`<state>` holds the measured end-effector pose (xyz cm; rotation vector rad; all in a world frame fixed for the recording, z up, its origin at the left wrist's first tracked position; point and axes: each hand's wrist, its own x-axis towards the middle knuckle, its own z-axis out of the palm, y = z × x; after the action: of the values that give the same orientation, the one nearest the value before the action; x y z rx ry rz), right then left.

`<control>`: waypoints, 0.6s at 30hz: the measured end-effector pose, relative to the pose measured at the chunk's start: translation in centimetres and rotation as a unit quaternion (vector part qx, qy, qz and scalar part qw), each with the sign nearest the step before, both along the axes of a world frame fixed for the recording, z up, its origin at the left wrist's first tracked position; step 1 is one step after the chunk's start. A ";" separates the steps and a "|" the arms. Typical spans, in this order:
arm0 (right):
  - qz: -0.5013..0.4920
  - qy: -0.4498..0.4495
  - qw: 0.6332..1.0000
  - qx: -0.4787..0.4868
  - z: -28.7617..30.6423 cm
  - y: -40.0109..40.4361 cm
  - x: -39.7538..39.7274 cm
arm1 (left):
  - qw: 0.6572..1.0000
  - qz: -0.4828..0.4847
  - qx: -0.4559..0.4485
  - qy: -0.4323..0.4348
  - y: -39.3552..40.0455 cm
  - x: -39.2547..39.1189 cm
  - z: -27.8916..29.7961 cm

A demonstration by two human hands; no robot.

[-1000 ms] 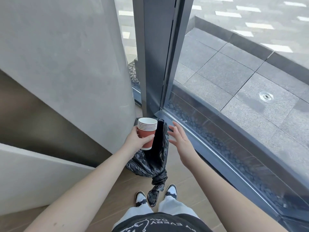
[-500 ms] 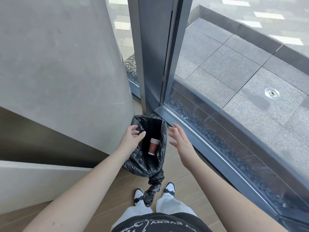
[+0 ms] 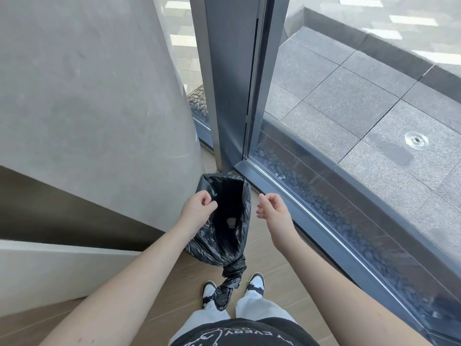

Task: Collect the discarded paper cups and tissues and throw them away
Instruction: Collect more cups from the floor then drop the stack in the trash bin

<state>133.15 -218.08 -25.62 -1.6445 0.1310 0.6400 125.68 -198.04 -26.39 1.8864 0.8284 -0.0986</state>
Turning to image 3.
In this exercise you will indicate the person's right forearm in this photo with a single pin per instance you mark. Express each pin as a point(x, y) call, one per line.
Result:
point(335, 299)

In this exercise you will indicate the bed of dark pebbles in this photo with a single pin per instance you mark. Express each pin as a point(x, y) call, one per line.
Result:
point(324, 208)

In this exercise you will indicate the black plastic garbage bag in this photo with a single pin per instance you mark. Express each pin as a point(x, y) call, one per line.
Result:
point(216, 245)

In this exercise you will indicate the round metal floor drain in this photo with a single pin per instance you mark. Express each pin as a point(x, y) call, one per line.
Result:
point(416, 140)

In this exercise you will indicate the person's left fingers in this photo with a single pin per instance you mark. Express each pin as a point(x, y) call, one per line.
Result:
point(207, 203)

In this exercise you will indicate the person's right thumb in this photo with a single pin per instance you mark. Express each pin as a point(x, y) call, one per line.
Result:
point(262, 213)

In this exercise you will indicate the grey metal window frame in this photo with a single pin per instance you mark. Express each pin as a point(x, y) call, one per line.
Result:
point(230, 86)

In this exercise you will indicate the person's left hand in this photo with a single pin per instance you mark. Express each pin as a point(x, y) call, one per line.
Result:
point(194, 212)

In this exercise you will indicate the black and white right shoe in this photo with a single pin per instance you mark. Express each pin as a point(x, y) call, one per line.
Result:
point(256, 282)

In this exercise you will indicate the black and white left shoe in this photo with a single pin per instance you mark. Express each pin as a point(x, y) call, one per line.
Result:
point(208, 291)

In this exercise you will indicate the small white object in bag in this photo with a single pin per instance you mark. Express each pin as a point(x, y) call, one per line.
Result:
point(231, 222)

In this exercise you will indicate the black and white shoe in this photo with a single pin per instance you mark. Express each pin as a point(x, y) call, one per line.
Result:
point(256, 282)
point(208, 291)

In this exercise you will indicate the light grey trousers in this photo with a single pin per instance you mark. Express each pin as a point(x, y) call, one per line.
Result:
point(252, 307)

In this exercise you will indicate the person's right hand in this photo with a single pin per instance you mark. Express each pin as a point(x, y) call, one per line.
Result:
point(279, 221)

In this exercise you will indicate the black printed t-shirt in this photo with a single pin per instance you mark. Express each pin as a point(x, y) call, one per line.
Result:
point(248, 335)

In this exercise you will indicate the person's left forearm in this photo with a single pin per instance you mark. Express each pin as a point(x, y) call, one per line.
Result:
point(122, 291)

